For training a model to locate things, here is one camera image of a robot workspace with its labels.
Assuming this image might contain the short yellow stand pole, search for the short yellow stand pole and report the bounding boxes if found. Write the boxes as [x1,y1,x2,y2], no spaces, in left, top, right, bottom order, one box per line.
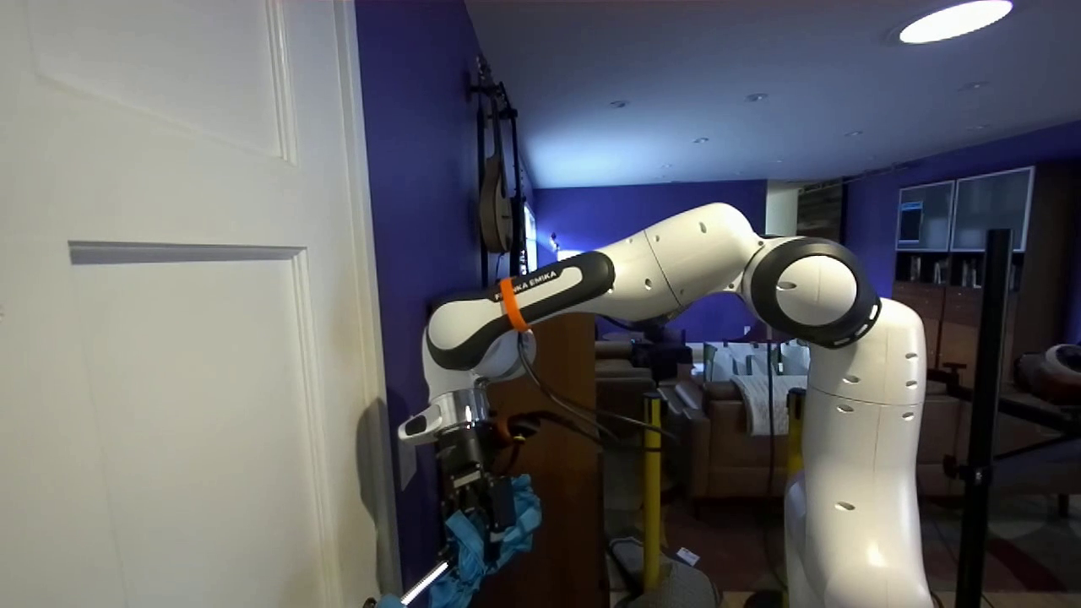
[780,386,809,490]

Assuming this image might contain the white blanket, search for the white blanket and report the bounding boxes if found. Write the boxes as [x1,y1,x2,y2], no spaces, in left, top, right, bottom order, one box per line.
[729,370,812,439]

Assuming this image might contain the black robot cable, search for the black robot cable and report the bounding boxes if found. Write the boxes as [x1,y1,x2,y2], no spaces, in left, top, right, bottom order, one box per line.
[486,330,638,456]

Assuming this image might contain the glass fronted wall cabinet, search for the glass fronted wall cabinet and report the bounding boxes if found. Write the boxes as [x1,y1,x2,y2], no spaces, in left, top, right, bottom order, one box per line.
[892,161,1038,252]

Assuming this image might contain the hanging wooden mandolin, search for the hanging wooden mandolin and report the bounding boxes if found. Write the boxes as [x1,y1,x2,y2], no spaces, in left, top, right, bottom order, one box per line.
[467,61,532,291]

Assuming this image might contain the brown sofa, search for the brown sofa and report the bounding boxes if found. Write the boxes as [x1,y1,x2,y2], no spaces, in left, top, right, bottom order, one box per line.
[672,333,812,504]

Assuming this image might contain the brown wooden cabinet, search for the brown wooden cabinet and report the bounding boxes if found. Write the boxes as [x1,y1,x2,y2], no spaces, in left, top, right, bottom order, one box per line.
[476,310,609,608]

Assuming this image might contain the tall yellow stand pole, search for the tall yellow stand pole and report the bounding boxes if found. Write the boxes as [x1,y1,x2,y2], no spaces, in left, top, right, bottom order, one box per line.
[640,392,666,597]

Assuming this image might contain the black tripod pole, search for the black tripod pole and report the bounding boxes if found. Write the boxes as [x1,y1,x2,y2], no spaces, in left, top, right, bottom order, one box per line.
[948,226,1012,608]

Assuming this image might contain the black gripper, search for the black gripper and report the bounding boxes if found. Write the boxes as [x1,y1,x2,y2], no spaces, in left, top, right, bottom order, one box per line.
[433,421,515,538]

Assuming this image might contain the white panelled door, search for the white panelled door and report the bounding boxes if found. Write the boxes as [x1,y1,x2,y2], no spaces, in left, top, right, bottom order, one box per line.
[0,0,406,608]

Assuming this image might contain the round ceiling light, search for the round ceiling light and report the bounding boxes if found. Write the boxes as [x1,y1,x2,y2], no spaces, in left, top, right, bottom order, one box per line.
[895,0,1016,47]

